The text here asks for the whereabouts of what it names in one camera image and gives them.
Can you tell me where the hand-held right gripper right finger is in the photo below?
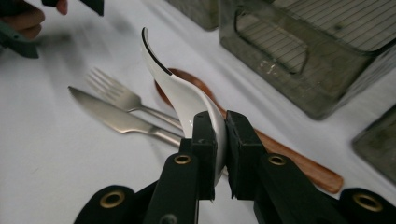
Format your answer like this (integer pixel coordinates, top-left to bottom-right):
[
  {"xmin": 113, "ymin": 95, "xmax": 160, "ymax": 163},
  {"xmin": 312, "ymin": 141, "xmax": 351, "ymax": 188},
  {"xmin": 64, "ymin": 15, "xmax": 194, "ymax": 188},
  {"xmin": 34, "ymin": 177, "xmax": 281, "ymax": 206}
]
[{"xmin": 225, "ymin": 110, "xmax": 347, "ymax": 224}]

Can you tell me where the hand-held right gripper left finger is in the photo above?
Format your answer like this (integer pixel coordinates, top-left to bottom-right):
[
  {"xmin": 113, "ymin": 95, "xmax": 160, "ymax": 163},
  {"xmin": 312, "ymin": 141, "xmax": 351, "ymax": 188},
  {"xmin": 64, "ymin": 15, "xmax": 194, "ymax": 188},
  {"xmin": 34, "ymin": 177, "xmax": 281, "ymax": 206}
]
[{"xmin": 143, "ymin": 110, "xmax": 219, "ymax": 224}]

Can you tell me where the white ceramic spoon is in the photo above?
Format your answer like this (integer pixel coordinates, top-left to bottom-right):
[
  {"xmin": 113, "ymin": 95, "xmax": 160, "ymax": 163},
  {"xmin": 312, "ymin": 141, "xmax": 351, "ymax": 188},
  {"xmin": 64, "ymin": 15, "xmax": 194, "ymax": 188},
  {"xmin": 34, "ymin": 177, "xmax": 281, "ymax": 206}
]
[{"xmin": 140, "ymin": 26, "xmax": 228, "ymax": 188}]

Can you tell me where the red-brown wooden spoon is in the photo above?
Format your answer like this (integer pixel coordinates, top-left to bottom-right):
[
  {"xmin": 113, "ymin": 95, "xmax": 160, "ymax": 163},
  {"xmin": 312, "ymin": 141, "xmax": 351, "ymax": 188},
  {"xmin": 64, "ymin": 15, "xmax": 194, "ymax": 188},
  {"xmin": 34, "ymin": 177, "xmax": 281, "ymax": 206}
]
[{"xmin": 154, "ymin": 67, "xmax": 345, "ymax": 195}]

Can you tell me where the metal fork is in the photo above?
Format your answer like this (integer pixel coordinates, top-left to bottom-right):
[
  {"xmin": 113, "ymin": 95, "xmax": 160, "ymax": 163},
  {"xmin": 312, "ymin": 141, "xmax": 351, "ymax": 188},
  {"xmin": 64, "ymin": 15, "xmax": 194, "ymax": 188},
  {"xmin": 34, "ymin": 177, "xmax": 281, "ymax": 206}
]
[{"xmin": 86, "ymin": 67, "xmax": 183, "ymax": 131}]

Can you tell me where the metal table knife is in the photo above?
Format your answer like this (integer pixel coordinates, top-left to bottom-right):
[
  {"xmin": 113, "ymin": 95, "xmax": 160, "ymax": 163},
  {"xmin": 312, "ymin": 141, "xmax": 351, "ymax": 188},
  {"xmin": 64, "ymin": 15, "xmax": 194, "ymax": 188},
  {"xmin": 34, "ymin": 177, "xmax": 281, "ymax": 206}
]
[{"xmin": 67, "ymin": 86, "xmax": 183, "ymax": 147}]

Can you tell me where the translucent grey storage bin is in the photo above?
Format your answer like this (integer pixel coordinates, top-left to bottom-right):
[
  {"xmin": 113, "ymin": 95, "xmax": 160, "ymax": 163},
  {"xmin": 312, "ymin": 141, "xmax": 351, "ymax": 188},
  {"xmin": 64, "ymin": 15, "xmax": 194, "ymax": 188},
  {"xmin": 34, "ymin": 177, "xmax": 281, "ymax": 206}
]
[
  {"xmin": 219, "ymin": 0, "xmax": 396, "ymax": 121},
  {"xmin": 351, "ymin": 104, "xmax": 396, "ymax": 185},
  {"xmin": 166, "ymin": 0, "xmax": 220, "ymax": 32}
]

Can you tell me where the white table cover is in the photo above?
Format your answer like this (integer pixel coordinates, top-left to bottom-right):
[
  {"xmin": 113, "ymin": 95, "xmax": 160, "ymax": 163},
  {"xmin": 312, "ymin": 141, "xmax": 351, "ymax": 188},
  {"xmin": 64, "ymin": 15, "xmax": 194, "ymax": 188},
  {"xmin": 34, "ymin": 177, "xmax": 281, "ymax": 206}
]
[{"xmin": 0, "ymin": 0, "xmax": 396, "ymax": 224}]

